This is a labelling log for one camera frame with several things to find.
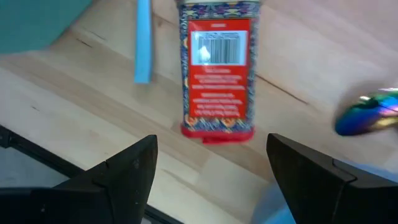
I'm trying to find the rainbow metal spoon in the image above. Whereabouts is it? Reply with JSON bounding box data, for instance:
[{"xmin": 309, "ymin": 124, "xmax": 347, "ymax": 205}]
[{"xmin": 334, "ymin": 88, "xmax": 398, "ymax": 137}]

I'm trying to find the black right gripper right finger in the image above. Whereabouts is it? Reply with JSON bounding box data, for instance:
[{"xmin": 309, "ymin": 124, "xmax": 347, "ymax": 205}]
[{"xmin": 266, "ymin": 133, "xmax": 398, "ymax": 224}]

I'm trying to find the teal green plastic bin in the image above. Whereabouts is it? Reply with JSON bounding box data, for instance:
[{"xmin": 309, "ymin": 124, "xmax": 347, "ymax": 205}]
[{"xmin": 0, "ymin": 0, "xmax": 94, "ymax": 54}]

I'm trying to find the light blue utensil handle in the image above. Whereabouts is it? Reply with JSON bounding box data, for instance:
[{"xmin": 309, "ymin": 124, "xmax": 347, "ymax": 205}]
[{"xmin": 134, "ymin": 0, "xmax": 153, "ymax": 84}]

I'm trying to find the red spice tin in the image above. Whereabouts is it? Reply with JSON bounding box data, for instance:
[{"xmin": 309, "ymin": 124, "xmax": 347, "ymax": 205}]
[{"xmin": 177, "ymin": 0, "xmax": 261, "ymax": 146}]

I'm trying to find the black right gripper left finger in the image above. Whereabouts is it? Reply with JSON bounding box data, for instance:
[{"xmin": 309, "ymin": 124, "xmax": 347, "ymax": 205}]
[{"xmin": 0, "ymin": 134, "xmax": 159, "ymax": 224}]

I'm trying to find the black aluminium frame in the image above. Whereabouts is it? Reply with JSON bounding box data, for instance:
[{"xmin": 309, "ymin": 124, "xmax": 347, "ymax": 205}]
[{"xmin": 0, "ymin": 124, "xmax": 184, "ymax": 224}]

